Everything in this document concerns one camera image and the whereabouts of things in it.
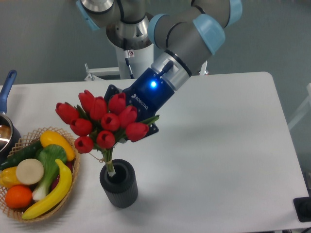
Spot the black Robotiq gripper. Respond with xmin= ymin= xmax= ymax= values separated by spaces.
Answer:
xmin=104 ymin=68 xmax=174 ymax=143

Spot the red tulip bouquet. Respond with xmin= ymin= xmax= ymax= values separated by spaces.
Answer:
xmin=55 ymin=90 xmax=159 ymax=178

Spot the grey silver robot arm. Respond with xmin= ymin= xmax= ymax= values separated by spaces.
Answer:
xmin=76 ymin=0 xmax=242 ymax=121

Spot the dark grey ribbed vase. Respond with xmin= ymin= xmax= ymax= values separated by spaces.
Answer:
xmin=99 ymin=159 xmax=138 ymax=208

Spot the yellow squash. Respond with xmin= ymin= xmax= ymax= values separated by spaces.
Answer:
xmin=40 ymin=130 xmax=76 ymax=162

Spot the green white bok choy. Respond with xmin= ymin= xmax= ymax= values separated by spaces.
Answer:
xmin=33 ymin=144 xmax=67 ymax=202

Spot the green cucumber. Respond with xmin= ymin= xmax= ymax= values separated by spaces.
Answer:
xmin=0 ymin=141 xmax=43 ymax=171

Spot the yellow plastic banana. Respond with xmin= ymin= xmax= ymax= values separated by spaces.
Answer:
xmin=22 ymin=159 xmax=72 ymax=220

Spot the beige round disc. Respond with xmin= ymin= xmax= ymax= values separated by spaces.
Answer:
xmin=16 ymin=159 xmax=44 ymax=185

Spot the yellow bell pepper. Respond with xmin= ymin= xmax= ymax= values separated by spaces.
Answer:
xmin=0 ymin=166 xmax=22 ymax=188

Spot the orange plastic fruit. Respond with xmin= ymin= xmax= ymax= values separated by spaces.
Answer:
xmin=5 ymin=185 xmax=33 ymax=209

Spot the woven wicker basket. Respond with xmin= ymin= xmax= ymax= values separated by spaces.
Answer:
xmin=0 ymin=126 xmax=81 ymax=223

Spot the black device at table edge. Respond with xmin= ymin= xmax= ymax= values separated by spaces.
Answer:
xmin=293 ymin=197 xmax=311 ymax=222

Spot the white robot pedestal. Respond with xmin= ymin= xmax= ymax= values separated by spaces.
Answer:
xmin=87 ymin=43 xmax=212 ymax=89

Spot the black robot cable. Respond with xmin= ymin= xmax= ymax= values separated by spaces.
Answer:
xmin=122 ymin=38 xmax=135 ymax=79

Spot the blue handled saucepan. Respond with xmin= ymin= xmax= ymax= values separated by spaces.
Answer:
xmin=0 ymin=70 xmax=21 ymax=163

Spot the white frame at right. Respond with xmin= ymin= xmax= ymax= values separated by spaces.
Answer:
xmin=287 ymin=83 xmax=311 ymax=131

